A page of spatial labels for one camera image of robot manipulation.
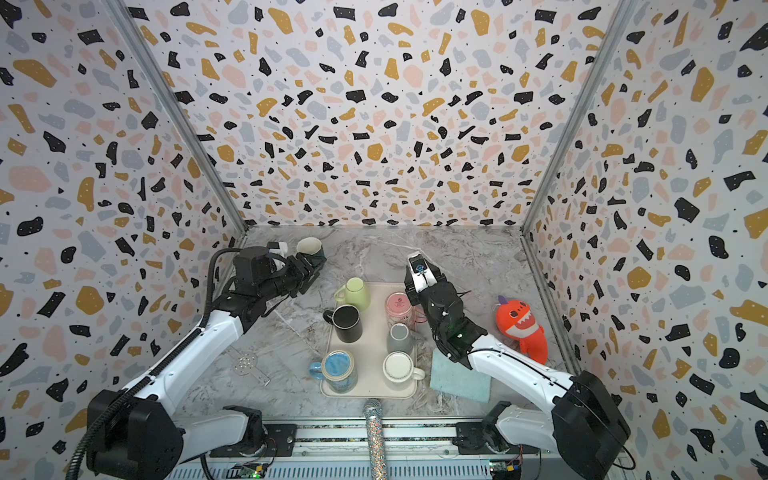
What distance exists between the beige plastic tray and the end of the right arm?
15 centimetres

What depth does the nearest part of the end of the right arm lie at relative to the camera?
1.90ft

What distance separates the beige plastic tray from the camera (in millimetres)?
778
